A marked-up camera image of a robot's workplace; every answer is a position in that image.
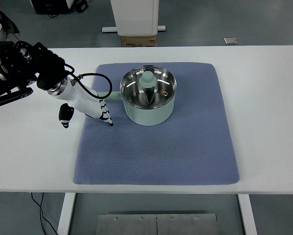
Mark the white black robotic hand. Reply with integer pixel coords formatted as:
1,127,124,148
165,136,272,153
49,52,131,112
48,77,113,128

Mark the green pot with glass lid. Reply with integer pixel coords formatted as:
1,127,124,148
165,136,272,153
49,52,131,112
105,65,176,126

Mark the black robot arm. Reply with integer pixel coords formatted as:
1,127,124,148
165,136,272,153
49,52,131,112
0,41,112,120

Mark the cardboard box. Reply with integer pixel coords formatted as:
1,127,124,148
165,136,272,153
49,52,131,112
121,35,157,47

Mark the left white table leg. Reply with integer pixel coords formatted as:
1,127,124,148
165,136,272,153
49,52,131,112
57,192,76,235

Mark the white table leg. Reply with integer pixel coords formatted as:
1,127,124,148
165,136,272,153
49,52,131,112
238,194,257,235
57,192,76,235

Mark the blue quilted mat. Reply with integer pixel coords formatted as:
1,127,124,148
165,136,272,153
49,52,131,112
73,62,240,185

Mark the metal floor plate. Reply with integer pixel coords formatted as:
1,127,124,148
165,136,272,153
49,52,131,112
96,213,219,235

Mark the small grey floor plate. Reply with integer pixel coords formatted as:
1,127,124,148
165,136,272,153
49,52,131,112
223,37,238,45

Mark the right white table leg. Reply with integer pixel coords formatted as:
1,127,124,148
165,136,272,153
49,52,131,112
238,194,257,235

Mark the white pedestal column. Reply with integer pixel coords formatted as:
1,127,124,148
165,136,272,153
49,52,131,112
101,0,166,36

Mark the black floor cable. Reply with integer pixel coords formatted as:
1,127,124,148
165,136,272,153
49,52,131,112
30,192,59,235

